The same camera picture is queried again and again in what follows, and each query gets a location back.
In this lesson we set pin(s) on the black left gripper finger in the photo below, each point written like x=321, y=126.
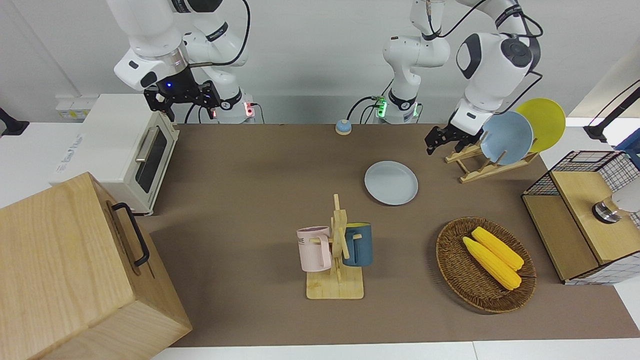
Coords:
x=432, y=140
x=454, y=147

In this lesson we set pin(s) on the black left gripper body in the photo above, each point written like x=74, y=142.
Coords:
x=462, y=136

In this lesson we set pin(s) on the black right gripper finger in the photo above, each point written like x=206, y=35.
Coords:
x=210, y=95
x=157, y=99

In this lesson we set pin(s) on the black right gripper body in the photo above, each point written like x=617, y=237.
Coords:
x=179, y=86

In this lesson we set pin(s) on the gray plate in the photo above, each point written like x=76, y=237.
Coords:
x=391, y=182

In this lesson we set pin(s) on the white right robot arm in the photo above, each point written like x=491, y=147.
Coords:
x=150, y=30

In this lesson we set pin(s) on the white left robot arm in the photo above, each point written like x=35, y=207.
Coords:
x=487, y=65

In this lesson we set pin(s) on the wooden plate rack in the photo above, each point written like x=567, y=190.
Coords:
x=475, y=167

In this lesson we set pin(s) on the light blue plate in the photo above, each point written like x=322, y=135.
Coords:
x=506, y=139

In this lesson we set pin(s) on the yellow plate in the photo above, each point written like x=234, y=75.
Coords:
x=547, y=120

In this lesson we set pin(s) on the white toaster oven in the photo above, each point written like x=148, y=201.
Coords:
x=110, y=145

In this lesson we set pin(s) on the blue service bell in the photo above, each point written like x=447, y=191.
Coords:
x=343, y=128

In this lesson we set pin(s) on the yellow corn cob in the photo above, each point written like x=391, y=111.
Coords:
x=497, y=247
x=492, y=265

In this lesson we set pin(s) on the brown table mat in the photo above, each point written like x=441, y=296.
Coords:
x=250, y=200

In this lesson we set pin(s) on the brown wicker basket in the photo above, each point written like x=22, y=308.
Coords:
x=460, y=265

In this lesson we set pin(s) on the dark blue mug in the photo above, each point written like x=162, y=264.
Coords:
x=360, y=245

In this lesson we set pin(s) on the wooden stepped shelf insert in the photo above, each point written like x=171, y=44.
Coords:
x=575, y=200

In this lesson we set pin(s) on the pink mug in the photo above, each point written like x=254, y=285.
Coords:
x=314, y=250

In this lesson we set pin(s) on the blue chair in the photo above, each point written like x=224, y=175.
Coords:
x=631, y=147

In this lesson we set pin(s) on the white cylindrical grinder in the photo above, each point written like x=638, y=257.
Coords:
x=622, y=202

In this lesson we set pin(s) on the wooden mug tree stand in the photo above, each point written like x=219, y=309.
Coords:
x=336, y=285

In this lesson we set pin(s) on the white wall power strip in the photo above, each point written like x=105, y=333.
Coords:
x=75, y=107

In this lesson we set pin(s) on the black clamp mount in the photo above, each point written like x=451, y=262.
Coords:
x=11, y=125

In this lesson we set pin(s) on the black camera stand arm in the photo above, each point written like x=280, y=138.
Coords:
x=612, y=117

